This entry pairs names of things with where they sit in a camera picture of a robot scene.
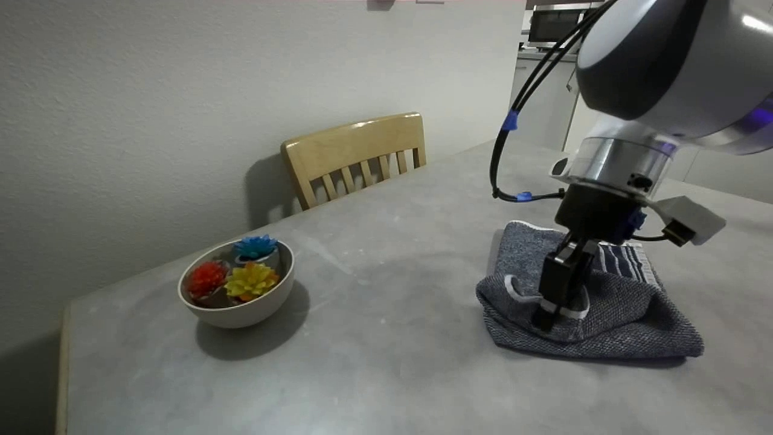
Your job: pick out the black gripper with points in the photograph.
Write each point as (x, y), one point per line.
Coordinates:
(591, 216)

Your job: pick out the gray towel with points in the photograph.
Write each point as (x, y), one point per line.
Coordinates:
(624, 315)

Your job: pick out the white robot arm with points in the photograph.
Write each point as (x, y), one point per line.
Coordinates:
(659, 75)

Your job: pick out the microwave oven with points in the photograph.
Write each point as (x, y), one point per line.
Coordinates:
(550, 22)

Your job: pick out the light wooden chair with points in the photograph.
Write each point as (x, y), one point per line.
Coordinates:
(356, 156)

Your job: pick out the blue toy flower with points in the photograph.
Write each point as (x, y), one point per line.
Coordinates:
(253, 248)

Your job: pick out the yellow toy flower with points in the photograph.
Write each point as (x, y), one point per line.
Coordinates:
(248, 282)

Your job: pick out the cream ceramic bowl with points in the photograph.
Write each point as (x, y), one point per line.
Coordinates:
(217, 308)

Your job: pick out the red toy flower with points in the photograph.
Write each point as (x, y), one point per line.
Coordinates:
(206, 278)

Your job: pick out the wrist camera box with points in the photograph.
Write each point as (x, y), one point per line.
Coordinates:
(686, 220)

